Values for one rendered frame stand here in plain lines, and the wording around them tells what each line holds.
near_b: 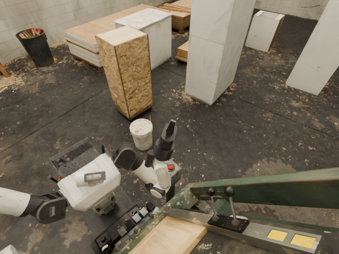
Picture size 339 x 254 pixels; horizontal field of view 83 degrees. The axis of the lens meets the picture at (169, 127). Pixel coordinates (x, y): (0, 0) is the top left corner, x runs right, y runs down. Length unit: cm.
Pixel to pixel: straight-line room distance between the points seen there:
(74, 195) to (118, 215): 120
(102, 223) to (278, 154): 237
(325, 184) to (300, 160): 242
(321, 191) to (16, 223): 268
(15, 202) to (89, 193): 27
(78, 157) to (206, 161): 189
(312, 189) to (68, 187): 97
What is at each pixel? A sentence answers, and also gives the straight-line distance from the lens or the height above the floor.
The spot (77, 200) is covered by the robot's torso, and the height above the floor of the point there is 132.
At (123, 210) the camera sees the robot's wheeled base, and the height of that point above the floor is 17.
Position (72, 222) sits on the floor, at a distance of 251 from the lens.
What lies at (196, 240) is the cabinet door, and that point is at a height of 131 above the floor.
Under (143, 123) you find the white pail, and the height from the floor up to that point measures 36.
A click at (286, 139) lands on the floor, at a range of 331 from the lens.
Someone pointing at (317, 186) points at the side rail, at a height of 163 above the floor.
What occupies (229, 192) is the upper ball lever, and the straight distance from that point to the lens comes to 72.
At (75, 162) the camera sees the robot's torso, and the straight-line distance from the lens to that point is 106.
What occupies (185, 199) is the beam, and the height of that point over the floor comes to 88.
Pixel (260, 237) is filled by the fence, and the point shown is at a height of 159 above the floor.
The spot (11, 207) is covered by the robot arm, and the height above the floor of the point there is 144.
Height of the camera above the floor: 219
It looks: 47 degrees down
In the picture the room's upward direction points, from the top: straight up
